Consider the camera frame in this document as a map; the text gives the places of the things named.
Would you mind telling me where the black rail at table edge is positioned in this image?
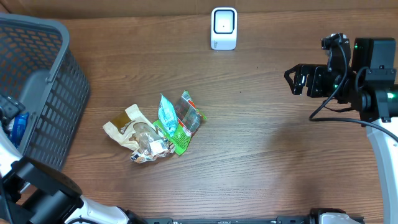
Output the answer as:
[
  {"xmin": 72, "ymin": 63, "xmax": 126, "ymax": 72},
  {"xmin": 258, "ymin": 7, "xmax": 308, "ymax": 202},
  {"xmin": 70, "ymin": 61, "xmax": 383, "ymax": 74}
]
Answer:
[{"xmin": 124, "ymin": 207, "xmax": 364, "ymax": 224}]

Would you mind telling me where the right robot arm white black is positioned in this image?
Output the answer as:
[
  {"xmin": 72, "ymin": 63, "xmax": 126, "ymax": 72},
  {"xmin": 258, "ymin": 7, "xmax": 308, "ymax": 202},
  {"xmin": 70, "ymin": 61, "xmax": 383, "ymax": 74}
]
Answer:
[{"xmin": 284, "ymin": 33, "xmax": 397, "ymax": 223}]

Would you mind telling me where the light teal snack packet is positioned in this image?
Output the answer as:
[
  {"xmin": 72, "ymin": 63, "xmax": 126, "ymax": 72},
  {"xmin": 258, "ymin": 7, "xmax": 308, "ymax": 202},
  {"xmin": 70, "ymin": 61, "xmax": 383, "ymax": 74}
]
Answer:
[{"xmin": 158, "ymin": 95, "xmax": 178, "ymax": 137}]

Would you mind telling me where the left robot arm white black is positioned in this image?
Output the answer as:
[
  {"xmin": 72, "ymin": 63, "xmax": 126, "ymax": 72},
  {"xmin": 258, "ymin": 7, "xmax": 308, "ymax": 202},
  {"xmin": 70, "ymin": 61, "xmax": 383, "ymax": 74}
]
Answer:
[{"xmin": 1, "ymin": 96, "xmax": 145, "ymax": 223}]

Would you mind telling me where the green snack packet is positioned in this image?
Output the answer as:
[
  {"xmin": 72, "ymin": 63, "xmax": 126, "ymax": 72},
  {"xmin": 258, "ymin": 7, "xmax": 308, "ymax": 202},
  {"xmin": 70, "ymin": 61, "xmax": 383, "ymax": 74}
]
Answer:
[{"xmin": 153, "ymin": 90, "xmax": 206, "ymax": 156}]

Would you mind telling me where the grey plastic mesh basket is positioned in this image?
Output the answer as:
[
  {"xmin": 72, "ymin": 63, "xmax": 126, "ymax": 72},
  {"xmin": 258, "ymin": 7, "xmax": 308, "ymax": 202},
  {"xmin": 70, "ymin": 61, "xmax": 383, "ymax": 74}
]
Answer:
[{"xmin": 1, "ymin": 13, "xmax": 90, "ymax": 170}]

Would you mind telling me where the beige brown Pantree snack bag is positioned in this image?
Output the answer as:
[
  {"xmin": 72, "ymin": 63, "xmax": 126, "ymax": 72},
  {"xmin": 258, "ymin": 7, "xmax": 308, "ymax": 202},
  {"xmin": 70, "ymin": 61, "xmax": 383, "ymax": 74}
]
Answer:
[{"xmin": 103, "ymin": 104, "xmax": 175, "ymax": 164}]

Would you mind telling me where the blue snack packet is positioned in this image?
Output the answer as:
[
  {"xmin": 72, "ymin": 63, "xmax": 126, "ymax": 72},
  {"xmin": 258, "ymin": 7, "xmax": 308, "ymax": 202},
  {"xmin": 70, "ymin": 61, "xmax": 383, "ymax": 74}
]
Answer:
[{"xmin": 10, "ymin": 113, "xmax": 29, "ymax": 149}]

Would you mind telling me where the white barcode scanner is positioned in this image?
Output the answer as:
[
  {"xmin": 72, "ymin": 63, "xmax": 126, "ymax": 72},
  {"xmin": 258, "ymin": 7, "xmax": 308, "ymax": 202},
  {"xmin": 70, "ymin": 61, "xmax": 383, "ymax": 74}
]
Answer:
[{"xmin": 210, "ymin": 7, "xmax": 238, "ymax": 50}]

